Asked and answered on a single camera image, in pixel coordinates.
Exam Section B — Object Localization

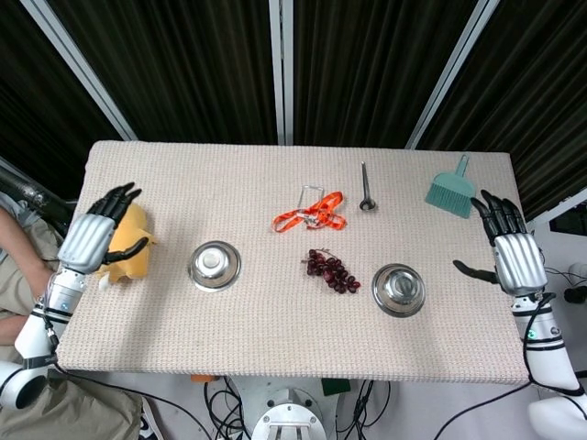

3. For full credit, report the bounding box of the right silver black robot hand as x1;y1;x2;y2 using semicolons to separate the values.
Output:
452;189;549;297

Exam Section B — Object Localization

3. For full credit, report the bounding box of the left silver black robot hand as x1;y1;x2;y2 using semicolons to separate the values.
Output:
57;181;150;276

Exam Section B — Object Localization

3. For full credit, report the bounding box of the metal bowl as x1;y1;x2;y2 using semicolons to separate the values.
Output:
371;263;426;318
187;240;243;293

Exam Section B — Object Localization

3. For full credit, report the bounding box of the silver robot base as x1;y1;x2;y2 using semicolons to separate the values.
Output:
228;378;363;440

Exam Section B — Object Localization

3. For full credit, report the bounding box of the bare person forearm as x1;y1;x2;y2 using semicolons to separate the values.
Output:
0;208;59;276

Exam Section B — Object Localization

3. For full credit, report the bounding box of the yellow plush toy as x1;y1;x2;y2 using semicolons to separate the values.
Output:
94;203;160;292

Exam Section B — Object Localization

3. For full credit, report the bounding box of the white round device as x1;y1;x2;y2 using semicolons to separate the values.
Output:
562;261;587;303

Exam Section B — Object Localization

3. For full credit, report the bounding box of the white machine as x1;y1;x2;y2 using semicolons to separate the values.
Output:
525;187;587;258

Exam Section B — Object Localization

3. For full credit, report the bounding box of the black textured tube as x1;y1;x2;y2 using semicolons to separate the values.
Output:
0;164;74;230

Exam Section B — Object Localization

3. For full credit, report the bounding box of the teal hand brush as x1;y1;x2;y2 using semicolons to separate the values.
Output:
424;154;473;220

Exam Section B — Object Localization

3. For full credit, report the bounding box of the black pleated curtain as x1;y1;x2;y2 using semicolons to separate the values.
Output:
292;0;478;149
0;0;125;203
48;0;279;146
416;0;587;221

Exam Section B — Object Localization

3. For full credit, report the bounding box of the metal engine valve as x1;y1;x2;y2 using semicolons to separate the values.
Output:
359;160;378;213

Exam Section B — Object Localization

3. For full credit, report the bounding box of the dark red grape bunch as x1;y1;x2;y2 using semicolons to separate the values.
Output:
301;247;362;295

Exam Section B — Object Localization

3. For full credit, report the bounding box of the black white sneaker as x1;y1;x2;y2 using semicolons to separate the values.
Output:
137;396;160;440

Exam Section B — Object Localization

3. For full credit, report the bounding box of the beige waffle tablecloth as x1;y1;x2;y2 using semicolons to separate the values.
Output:
55;139;529;386

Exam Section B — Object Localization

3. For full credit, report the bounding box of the clear badge holder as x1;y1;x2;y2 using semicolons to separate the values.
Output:
298;184;326;212

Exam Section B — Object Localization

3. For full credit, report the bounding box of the green block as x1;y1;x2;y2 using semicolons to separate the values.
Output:
320;378;352;398

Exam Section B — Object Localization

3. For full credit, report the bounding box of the black cable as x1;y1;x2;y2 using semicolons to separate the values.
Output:
433;382;536;440
341;379;391;440
48;361;205;440
204;378;252;440

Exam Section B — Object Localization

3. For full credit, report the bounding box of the white frame post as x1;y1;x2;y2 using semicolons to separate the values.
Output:
31;0;138;142
268;0;294;146
405;0;494;150

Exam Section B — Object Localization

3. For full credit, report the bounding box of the orange lanyard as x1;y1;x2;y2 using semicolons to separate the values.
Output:
272;191;348;233

